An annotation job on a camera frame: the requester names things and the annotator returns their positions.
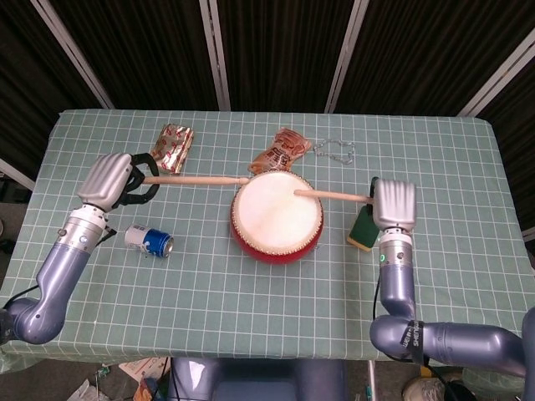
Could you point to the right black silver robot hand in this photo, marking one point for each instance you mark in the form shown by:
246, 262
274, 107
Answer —
395, 204

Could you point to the white partition post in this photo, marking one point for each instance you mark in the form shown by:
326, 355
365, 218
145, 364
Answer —
215, 54
497, 75
344, 58
71, 52

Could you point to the orange printed box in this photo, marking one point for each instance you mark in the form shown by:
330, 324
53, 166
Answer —
146, 388

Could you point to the crumpled white paper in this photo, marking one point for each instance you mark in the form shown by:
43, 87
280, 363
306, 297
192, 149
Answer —
83, 390

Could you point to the orange snack bag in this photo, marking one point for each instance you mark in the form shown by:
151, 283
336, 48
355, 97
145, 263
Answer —
280, 152

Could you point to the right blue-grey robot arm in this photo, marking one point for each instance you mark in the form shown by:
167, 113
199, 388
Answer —
397, 288

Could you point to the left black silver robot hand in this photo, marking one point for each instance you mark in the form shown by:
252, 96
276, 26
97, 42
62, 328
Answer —
104, 179

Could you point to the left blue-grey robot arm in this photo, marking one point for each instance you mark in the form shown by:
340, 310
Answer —
58, 271

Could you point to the blue white drink can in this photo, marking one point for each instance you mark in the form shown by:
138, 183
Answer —
152, 242

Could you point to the white table leg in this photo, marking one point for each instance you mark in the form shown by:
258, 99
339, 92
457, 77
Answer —
371, 380

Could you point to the blue-grey robot torso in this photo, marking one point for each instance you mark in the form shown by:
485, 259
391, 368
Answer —
259, 382

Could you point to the red drum white skin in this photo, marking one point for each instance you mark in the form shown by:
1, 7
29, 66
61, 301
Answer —
276, 217

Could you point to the gold red snack wrapper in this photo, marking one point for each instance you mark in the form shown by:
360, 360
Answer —
173, 144

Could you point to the green yellow sponge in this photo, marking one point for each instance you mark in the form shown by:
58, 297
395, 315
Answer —
361, 229

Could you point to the wooden drumstick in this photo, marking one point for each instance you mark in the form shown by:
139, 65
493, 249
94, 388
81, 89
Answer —
334, 196
196, 180

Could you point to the green checked tablecloth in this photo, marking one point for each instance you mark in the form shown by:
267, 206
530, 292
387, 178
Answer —
209, 313

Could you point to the white printed paper sheet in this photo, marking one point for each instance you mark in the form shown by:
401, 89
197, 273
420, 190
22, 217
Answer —
144, 369

